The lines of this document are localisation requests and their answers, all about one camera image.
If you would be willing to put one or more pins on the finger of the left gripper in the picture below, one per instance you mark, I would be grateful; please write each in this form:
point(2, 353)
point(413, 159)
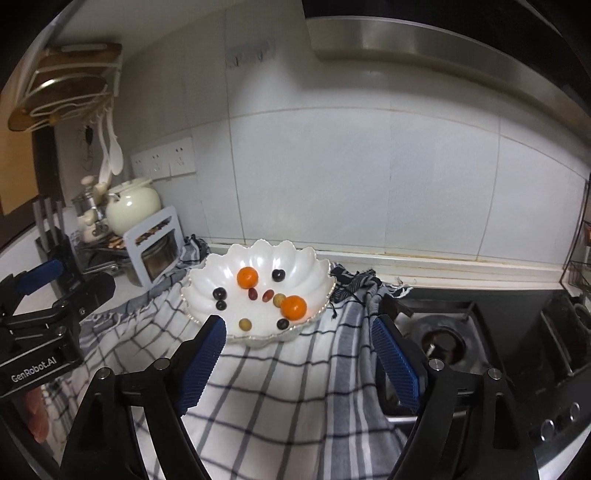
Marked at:
point(30, 281)
point(87, 297)

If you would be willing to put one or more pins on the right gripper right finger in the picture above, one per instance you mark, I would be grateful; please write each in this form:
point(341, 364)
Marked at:
point(422, 389)

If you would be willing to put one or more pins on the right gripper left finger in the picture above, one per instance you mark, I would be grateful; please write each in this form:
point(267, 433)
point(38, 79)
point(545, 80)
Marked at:
point(171, 386)

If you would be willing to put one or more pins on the dark cherry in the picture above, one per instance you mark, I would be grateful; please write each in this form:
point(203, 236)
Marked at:
point(221, 305)

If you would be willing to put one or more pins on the yellow-brown round fruit small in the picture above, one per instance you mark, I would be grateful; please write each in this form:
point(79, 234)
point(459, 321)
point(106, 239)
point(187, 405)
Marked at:
point(245, 324)

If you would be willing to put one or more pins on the large dark plum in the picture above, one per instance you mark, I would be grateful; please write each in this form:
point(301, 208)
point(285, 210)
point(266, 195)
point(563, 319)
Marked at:
point(219, 293)

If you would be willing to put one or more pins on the red oblong grape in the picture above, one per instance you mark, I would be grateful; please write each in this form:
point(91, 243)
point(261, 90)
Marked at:
point(252, 294)

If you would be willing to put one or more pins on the dark blueberry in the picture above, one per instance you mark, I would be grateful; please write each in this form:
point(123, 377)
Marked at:
point(278, 275)
point(282, 323)

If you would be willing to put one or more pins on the orange mandarin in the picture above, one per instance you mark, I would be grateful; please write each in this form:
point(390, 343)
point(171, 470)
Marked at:
point(293, 308)
point(247, 278)

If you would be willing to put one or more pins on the red small grape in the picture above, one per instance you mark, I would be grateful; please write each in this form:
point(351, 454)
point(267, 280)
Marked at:
point(268, 295)

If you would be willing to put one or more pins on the yellow-brown round fruit large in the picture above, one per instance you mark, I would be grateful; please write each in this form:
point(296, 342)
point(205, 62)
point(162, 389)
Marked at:
point(278, 300)

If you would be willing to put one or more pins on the checked kitchen towel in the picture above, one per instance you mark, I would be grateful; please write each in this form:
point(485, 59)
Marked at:
point(304, 409)

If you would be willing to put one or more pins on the person hand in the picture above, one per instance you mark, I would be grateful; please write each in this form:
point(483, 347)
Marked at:
point(36, 414)

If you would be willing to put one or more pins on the white dish rack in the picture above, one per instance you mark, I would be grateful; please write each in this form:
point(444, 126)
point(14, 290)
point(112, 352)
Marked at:
point(149, 231)

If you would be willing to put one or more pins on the black knife block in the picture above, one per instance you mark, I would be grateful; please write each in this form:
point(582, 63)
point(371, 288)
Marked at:
point(54, 244)

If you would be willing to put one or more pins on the steel pot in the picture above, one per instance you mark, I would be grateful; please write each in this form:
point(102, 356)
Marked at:
point(156, 259)

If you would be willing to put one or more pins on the cream ceramic pot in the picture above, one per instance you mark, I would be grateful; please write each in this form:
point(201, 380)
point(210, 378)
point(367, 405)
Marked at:
point(129, 203)

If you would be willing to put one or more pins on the gas stove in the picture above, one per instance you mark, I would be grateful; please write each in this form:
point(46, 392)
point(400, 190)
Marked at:
point(520, 363)

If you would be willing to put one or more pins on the white hanging spoon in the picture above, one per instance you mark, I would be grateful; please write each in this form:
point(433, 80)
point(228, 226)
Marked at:
point(112, 155)

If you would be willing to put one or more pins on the white scalloped bowl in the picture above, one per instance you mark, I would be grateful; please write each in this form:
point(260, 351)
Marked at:
point(307, 276)

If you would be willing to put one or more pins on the range hood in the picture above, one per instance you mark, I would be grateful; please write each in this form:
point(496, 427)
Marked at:
point(506, 45)

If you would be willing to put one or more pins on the wall socket panel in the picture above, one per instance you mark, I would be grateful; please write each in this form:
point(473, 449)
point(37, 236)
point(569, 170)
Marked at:
point(165, 161)

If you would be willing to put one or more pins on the wall shelf with boards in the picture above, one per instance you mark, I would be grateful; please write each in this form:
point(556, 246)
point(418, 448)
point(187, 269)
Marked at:
point(66, 82)

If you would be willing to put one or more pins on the wall hook strip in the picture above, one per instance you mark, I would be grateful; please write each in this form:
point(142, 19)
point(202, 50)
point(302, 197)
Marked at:
point(246, 54)

